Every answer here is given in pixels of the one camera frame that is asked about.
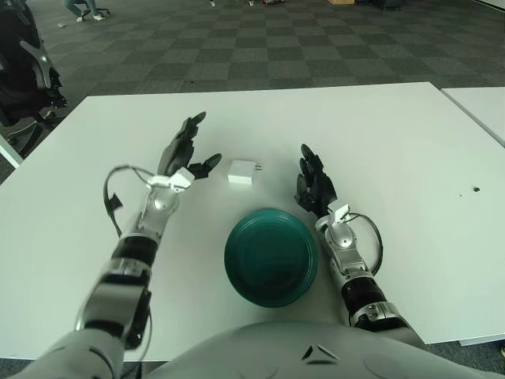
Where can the grey robot torso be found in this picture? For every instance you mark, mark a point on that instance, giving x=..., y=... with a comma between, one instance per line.
x=276, y=351

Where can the dark green round plate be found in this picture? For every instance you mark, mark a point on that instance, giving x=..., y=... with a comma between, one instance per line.
x=272, y=260

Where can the seated person in jeans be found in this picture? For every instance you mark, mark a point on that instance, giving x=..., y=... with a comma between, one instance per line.
x=88, y=6

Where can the white charger plug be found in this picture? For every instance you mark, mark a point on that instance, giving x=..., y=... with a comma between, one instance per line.
x=240, y=172

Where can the white neighbouring table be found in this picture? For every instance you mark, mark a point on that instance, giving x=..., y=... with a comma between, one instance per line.
x=481, y=106

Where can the brown cardboard box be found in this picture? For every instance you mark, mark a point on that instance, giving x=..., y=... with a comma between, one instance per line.
x=341, y=1

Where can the black grey office chair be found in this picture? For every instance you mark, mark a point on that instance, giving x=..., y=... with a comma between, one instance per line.
x=23, y=79

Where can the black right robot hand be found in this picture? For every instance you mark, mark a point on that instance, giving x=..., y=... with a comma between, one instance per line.
x=317, y=185

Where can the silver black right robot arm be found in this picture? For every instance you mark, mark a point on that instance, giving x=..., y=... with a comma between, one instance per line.
x=347, y=245

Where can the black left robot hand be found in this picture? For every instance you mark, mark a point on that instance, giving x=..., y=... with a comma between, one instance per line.
x=177, y=152

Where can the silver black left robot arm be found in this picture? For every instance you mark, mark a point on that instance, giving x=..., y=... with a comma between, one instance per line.
x=154, y=213

